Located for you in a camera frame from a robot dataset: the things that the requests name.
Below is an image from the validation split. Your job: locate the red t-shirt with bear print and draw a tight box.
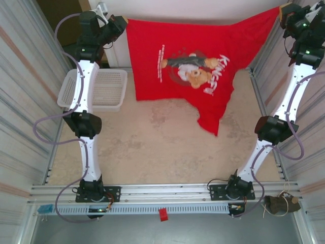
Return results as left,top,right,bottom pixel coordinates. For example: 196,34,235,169
125,6,281,137

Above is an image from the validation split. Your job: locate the white perforated plastic basket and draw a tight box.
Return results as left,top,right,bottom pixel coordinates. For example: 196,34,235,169
57,69,128,112

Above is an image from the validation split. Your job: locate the translucent corrugated side panel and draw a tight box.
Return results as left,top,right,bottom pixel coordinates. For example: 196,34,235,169
0,0,74,244
250,0,325,244

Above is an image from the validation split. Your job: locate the small black controller board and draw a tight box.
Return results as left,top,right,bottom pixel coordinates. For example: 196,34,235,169
227,203,246,219
87,206,111,220

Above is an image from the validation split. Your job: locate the small blue block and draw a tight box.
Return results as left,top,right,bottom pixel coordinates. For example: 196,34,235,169
37,204,54,214

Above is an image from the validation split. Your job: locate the small red block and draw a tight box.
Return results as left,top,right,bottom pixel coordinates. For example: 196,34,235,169
158,207,169,222

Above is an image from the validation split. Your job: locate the brown cloth bag with string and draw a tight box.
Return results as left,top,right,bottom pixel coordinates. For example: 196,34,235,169
263,192,302,217

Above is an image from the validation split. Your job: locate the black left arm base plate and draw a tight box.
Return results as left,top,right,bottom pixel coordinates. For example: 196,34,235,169
75,186,121,203

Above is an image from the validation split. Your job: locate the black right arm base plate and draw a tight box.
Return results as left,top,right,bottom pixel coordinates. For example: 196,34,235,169
210,184,255,201

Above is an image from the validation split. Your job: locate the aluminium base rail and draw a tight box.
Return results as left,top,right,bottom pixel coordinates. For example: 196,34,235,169
30,181,300,204

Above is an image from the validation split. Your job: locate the white slotted cable duct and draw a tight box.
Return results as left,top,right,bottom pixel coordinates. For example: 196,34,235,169
54,204,231,215

